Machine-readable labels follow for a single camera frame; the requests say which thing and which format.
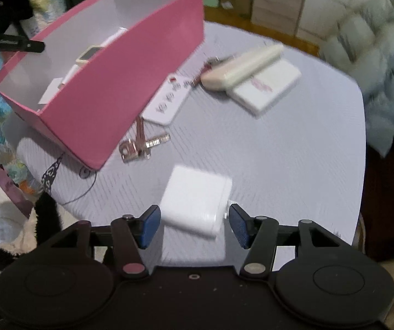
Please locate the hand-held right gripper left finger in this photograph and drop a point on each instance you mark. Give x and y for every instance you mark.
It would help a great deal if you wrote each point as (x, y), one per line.
(150, 225)

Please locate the grey puffer jacket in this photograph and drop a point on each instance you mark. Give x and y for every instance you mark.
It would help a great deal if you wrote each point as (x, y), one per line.
(372, 41)

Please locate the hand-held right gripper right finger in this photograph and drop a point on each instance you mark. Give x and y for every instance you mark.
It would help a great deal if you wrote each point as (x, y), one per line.
(238, 227)

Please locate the wooden shelf unit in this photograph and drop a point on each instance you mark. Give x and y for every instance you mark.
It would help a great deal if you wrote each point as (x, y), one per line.
(279, 0)

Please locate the silver keys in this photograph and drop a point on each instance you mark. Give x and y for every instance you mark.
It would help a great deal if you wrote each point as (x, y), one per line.
(131, 147)

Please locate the white power bank pink print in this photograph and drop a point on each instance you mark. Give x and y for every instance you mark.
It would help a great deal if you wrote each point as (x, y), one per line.
(269, 91)

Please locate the large cream power bank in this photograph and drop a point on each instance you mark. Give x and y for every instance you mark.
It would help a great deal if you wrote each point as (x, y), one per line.
(88, 55)

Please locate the white remote control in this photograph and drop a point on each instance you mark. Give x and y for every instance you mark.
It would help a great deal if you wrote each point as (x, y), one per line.
(167, 105)

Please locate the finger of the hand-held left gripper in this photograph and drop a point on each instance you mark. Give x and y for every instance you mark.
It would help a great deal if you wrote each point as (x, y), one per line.
(37, 45)

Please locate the slim cream power bank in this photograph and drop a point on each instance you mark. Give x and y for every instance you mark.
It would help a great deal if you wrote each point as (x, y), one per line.
(238, 68)

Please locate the white pink printed bag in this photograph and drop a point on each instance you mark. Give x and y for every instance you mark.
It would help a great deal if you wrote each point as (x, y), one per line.
(8, 185)

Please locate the pink cardboard box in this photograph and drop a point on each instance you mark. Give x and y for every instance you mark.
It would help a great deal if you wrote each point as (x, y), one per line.
(121, 86)

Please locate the black white fluffy cloth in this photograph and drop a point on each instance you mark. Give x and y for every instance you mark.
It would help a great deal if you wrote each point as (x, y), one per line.
(47, 220)

